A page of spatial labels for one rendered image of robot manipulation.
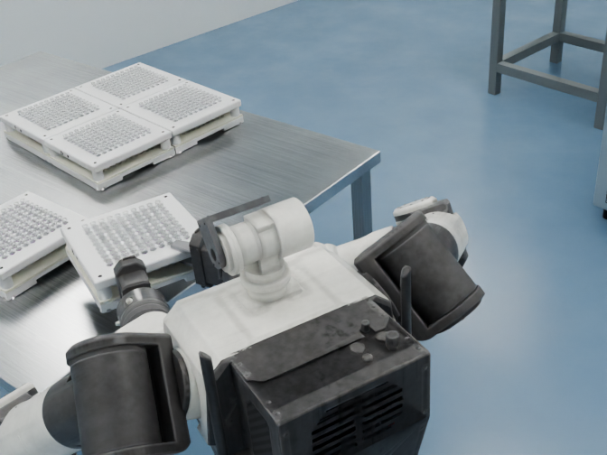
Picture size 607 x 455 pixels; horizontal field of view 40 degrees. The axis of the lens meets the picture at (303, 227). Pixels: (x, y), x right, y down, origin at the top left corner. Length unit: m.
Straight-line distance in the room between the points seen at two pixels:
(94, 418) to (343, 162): 1.31
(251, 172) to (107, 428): 1.26
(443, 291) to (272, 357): 0.27
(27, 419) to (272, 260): 0.36
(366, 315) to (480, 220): 2.56
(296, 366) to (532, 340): 2.06
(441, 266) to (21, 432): 0.58
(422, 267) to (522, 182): 2.74
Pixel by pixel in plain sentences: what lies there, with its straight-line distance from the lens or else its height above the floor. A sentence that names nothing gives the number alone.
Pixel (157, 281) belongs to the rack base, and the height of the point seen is 0.99.
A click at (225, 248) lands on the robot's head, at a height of 1.38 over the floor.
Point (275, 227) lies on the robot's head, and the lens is 0.98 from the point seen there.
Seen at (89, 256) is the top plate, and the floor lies 1.03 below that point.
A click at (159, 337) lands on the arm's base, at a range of 1.01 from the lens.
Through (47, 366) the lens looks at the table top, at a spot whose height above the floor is 0.89.
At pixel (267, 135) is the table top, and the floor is 0.89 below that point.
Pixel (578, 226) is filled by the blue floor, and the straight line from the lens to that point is 3.55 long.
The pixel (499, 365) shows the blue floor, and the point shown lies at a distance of 2.84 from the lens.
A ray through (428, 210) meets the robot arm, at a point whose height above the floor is 1.19.
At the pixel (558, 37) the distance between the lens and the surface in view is 5.02.
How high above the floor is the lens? 1.91
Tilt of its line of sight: 33 degrees down
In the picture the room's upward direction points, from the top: 5 degrees counter-clockwise
